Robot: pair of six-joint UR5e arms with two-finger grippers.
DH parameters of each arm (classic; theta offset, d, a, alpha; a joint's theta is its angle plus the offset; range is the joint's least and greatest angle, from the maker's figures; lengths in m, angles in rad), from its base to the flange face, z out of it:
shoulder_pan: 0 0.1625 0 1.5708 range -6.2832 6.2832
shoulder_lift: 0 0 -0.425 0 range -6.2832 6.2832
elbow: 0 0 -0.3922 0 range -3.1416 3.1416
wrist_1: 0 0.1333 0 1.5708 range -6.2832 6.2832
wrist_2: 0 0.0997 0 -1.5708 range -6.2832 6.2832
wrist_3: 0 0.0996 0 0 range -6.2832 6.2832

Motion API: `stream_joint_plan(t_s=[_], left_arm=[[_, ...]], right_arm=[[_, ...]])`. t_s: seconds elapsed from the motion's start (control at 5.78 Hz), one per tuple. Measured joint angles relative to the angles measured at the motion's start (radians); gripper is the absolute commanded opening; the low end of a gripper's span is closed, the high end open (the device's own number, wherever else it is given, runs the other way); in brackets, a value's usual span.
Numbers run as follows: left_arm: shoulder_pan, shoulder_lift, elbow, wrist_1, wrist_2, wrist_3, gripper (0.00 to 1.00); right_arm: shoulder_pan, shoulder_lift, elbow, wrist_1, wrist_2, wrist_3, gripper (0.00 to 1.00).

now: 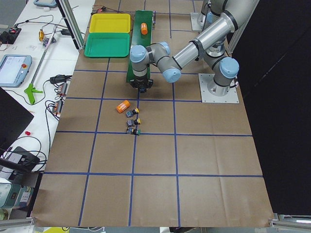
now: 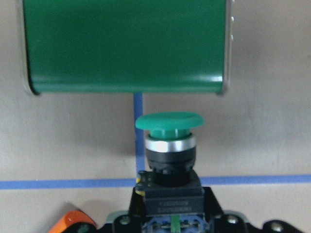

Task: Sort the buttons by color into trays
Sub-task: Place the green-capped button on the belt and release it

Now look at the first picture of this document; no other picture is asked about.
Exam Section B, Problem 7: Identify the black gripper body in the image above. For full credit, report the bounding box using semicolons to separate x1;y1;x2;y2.
130;79;154;93

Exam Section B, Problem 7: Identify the yellow push button switch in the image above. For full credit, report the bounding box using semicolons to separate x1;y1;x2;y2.
126;108;139;118

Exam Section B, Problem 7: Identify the orange cylinder with white print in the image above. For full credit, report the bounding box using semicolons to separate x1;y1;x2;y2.
140;22;148;35

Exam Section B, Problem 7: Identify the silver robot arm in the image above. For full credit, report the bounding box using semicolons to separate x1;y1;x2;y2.
130;0;256;97
198;0;220;31

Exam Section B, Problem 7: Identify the green conveyor belt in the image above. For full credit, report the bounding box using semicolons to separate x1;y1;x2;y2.
126;10;155;83

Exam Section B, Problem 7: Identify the green plastic tray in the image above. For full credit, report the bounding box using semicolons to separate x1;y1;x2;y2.
84;33;130;58

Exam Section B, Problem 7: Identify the yellow plastic tray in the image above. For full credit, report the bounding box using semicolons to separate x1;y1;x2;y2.
89;13;131;33

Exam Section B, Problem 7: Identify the black power adapter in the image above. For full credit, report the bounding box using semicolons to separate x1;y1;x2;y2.
61;29;71;36

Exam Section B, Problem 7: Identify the gold resistor block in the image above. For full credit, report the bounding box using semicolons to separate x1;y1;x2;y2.
38;29;45;41

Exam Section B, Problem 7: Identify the teach pendant tablet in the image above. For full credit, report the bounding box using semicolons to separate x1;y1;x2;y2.
0;54;32;88

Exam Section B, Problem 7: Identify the black monitor corner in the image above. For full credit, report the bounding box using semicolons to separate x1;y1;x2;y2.
0;88;34;150

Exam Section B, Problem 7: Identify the aluminium frame post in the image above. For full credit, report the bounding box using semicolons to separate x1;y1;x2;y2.
56;0;85;50

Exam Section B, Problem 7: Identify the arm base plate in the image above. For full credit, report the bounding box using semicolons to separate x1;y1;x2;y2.
198;73;239;104
190;13;206;32

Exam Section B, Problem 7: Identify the green handled reacher tool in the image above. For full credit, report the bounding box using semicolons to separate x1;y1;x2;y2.
24;25;57;105

